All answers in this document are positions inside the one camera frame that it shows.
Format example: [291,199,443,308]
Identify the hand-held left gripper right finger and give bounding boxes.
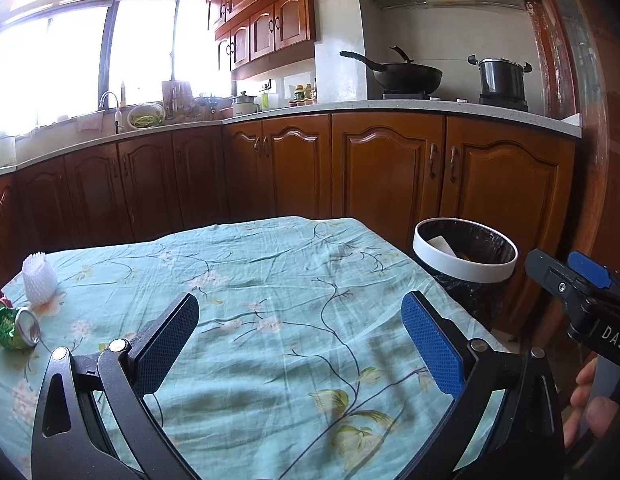
[395,290,563,480]

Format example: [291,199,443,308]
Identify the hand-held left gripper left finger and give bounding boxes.
[32,291,201,480]

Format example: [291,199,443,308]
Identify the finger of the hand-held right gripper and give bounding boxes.
[568,251,620,307]
[525,249,592,307]

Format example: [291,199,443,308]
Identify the white trash bin black liner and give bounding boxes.
[412,218,519,331]

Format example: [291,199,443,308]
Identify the white tissue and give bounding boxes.
[430,235,459,257]

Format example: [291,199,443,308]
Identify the person's right hand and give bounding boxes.
[562,360,620,448]

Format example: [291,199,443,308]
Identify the floral teal tablecloth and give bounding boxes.
[0,216,511,480]

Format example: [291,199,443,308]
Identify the small white foam fruit net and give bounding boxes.
[22,252,59,307]

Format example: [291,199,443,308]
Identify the crushed green can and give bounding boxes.
[0,306,40,350]

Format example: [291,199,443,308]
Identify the black induction cooker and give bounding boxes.
[477,95,530,114]

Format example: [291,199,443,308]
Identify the wooden lower kitchen cabinets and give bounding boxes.
[0,112,577,273]

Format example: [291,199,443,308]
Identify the wooden kitchen cabinets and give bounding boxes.
[202,0,343,72]
[0,112,577,273]

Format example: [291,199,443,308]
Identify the steel cooking pot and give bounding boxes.
[467,55,533,101]

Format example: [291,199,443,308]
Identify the green vegetable basket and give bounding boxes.
[127,102,165,129]

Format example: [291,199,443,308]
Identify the grey kitchen countertop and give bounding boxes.
[0,100,583,176]

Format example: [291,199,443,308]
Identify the metal sink faucet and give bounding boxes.
[100,91,123,134]

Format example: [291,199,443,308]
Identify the black wok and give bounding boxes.
[340,46,443,94]

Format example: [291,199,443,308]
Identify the rice cooker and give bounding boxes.
[232,91,261,117]

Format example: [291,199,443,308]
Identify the white pot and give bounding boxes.
[0,132,18,169]

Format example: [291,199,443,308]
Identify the kitchen window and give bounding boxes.
[0,0,231,137]

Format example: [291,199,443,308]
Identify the wooden upper kitchen cabinets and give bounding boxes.
[202,0,343,72]

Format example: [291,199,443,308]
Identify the wooden door frame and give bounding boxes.
[527,0,620,341]

